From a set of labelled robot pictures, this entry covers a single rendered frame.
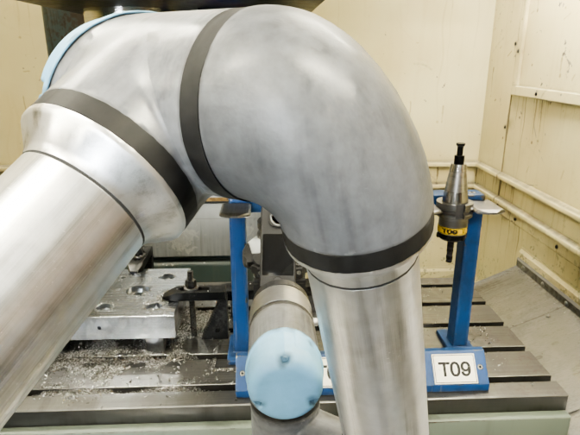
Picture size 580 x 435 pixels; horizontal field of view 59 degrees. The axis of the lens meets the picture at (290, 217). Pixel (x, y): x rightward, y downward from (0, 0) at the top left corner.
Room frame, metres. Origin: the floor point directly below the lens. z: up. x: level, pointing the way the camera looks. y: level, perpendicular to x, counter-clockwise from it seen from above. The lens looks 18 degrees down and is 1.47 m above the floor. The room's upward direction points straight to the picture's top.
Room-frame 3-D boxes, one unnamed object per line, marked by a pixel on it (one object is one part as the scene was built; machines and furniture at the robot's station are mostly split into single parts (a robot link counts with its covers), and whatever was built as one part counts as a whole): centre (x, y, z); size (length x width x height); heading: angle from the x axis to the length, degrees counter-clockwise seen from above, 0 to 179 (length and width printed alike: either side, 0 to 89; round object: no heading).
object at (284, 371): (0.47, 0.01, 1.17); 0.11 x 0.08 x 0.09; 3
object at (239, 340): (0.90, 0.10, 1.05); 0.10 x 0.05 x 0.30; 3
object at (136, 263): (1.15, 0.36, 0.97); 0.13 x 0.03 x 0.15; 3
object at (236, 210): (0.85, 0.09, 1.21); 0.07 x 0.05 x 0.01; 3
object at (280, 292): (0.54, 0.01, 1.17); 0.08 x 0.05 x 0.08; 93
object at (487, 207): (0.87, -0.35, 1.21); 0.07 x 0.05 x 0.01; 3
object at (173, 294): (0.96, 0.20, 0.97); 0.13 x 0.03 x 0.15; 93
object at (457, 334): (0.92, -0.34, 1.05); 0.10 x 0.05 x 0.30; 3
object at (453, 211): (0.87, -0.29, 1.21); 0.06 x 0.06 x 0.03
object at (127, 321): (0.99, 0.37, 0.96); 0.29 x 0.23 x 0.05; 93
